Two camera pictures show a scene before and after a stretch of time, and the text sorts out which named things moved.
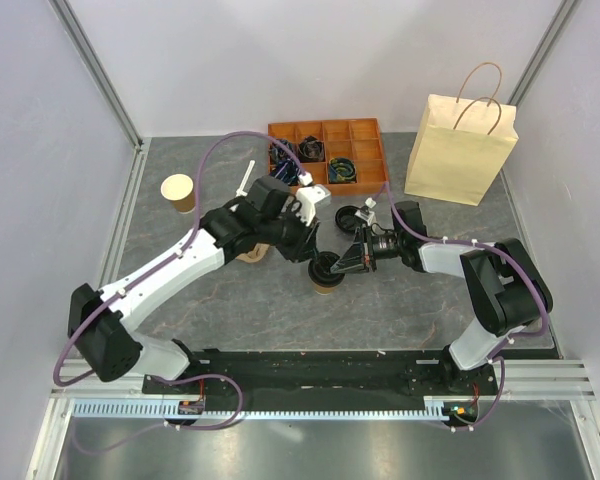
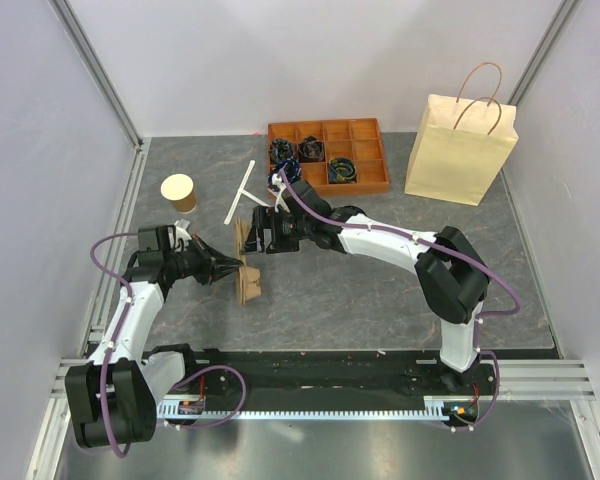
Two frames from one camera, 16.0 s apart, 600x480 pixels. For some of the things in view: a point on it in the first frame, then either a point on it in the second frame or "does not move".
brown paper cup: [180, 189] does not move
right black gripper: [360, 256] → [267, 218]
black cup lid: [347, 219] does not move
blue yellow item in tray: [342, 171] does not move
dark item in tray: [278, 153] does not move
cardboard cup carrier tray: [255, 255] → [249, 283]
